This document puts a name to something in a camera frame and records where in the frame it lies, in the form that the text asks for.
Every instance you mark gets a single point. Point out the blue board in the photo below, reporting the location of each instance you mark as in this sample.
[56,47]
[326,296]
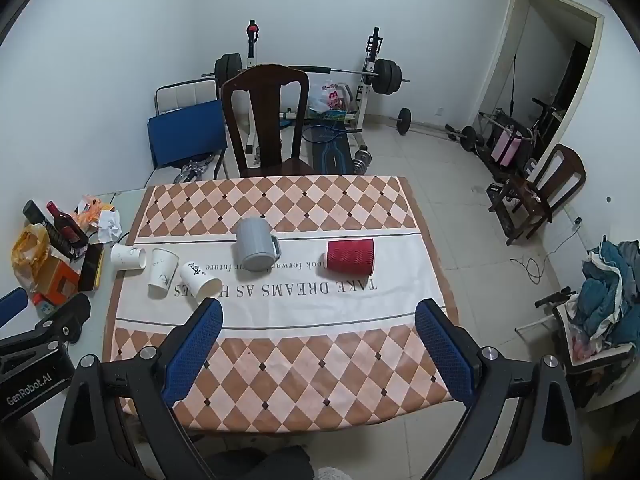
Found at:
[185,132]

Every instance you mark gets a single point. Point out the grey mug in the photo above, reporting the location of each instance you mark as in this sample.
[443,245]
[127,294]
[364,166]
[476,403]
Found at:
[252,246]

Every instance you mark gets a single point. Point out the crumpled white tissue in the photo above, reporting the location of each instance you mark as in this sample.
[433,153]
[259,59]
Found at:
[108,225]

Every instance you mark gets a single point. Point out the dark wooden chair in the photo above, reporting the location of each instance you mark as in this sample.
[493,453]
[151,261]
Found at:
[268,125]
[565,170]

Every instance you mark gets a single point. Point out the white padded chair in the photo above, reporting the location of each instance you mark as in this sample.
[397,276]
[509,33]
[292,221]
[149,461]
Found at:
[185,94]

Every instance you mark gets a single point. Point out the pile of clothes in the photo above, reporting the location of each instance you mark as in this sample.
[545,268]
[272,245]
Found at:
[605,290]

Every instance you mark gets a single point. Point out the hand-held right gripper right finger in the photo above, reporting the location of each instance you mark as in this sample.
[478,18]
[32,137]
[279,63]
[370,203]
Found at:
[446,355]

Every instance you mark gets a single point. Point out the long barbell on floor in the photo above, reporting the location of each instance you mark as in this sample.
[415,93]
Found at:
[404,121]

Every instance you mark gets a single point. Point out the badminton racket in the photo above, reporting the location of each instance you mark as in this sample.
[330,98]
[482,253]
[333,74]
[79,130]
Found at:
[320,135]

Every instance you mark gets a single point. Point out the white door frame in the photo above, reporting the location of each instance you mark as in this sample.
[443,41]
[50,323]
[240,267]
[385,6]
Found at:
[510,40]

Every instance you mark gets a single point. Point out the white red plastic bag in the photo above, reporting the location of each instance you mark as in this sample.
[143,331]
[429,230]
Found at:
[327,96]

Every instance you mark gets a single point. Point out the orange snack packet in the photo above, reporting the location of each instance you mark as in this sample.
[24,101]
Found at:
[92,209]

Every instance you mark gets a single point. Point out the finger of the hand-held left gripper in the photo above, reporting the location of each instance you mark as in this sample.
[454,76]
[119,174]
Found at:
[65,316]
[11,306]

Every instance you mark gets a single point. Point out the black bottle box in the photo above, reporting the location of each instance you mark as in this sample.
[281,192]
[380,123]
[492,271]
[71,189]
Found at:
[37,212]

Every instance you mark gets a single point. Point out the yellow plastic bag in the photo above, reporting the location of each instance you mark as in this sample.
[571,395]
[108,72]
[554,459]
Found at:
[30,255]

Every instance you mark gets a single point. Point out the white weight bench rack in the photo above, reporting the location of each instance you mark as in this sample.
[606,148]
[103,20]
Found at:
[370,60]

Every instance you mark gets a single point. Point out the red ribbed paper cup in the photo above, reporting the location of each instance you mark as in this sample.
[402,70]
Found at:
[350,256]

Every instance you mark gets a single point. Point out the barbell with black plates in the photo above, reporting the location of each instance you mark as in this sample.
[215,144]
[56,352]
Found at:
[388,76]

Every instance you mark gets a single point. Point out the black exercise board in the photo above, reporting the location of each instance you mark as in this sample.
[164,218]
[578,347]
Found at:
[331,156]

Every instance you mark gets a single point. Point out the orange cardboard box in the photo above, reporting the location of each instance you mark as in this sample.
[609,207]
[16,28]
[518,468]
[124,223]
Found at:
[57,280]

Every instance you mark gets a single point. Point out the dark laundry basket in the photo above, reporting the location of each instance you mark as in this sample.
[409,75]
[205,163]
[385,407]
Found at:
[600,375]

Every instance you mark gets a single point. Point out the black phone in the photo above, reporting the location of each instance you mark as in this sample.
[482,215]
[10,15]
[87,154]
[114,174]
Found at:
[91,267]

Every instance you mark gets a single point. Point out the red wine bottle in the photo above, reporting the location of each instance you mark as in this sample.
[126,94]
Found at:
[62,225]

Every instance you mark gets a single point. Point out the checkered printed tablecloth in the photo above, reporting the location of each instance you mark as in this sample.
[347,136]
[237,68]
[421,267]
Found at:
[300,365]

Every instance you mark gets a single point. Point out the white paper cup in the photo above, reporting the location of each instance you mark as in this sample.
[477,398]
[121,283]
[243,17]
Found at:
[126,256]
[163,270]
[197,280]

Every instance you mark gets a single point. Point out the black exercise machine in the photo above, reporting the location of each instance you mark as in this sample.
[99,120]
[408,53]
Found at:
[547,120]

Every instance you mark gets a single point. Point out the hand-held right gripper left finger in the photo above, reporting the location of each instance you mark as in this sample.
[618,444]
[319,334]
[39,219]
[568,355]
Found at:
[194,355]

